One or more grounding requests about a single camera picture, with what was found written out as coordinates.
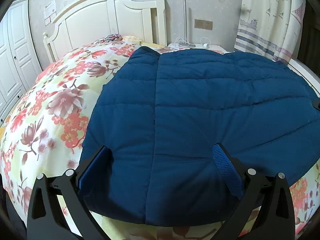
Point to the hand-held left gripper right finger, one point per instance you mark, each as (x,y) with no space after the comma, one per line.
(225,167)

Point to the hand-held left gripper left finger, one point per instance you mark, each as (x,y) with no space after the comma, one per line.
(92,170)

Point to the blue padded jacket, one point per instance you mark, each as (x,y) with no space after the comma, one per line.
(187,105)

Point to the floral bed blanket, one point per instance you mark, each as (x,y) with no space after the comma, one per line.
(50,105)

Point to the white nightstand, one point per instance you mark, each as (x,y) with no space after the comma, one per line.
(217,49)

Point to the white charger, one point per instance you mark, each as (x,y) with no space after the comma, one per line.
(205,45)

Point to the red patterned pillow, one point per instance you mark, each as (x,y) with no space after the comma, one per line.
(110,38)

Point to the white wardrobe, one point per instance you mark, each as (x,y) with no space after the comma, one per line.
(15,55)

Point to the striped printed curtain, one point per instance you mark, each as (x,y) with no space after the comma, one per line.
(270,25)

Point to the white wooden headboard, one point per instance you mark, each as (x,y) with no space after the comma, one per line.
(100,17)

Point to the white pole lamp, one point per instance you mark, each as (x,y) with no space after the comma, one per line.
(184,20)

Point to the white bed side rail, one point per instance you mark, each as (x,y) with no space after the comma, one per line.
(306,76)

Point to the beige wall switch plate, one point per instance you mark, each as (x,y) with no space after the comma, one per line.
(203,24)

